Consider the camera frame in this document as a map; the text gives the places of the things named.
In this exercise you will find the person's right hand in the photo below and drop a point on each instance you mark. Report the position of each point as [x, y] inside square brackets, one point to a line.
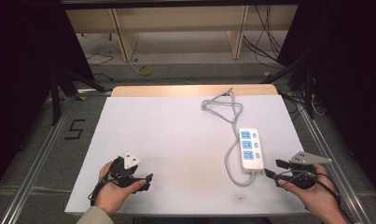
[322, 199]

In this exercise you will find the aluminium rail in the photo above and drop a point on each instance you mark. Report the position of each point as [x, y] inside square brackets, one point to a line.
[36, 161]
[331, 155]

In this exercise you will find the black metal stand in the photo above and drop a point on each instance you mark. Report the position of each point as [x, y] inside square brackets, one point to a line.
[302, 81]
[64, 84]

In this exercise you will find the white power strip blue sockets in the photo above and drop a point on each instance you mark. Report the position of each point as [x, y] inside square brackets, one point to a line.
[251, 161]

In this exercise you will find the white table cover board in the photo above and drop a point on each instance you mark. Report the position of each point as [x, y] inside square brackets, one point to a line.
[164, 140]

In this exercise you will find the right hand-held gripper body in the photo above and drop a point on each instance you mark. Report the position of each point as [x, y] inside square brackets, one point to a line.
[303, 179]

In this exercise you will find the light wooden desk frame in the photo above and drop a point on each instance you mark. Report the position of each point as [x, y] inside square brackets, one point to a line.
[126, 40]

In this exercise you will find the person's left hand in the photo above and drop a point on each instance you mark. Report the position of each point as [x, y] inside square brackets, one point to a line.
[112, 196]

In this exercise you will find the dark curtain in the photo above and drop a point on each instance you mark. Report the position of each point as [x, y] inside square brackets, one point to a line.
[24, 77]
[347, 62]

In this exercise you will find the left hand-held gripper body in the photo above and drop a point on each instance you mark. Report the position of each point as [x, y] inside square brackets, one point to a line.
[123, 174]

